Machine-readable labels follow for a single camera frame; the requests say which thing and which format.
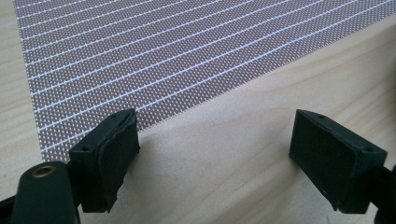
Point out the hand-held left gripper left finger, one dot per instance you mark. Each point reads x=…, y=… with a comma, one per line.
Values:
x=102, y=161

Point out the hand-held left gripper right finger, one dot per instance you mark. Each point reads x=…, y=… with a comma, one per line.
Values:
x=330, y=161

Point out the grey striped placemat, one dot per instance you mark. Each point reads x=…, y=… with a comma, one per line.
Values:
x=155, y=62

